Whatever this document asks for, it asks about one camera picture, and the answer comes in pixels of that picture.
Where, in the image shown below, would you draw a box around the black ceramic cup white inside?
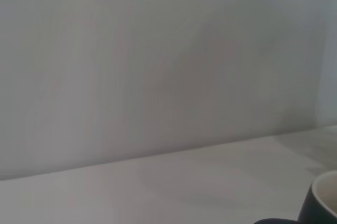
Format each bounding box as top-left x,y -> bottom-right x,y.
253,170 -> 337,224

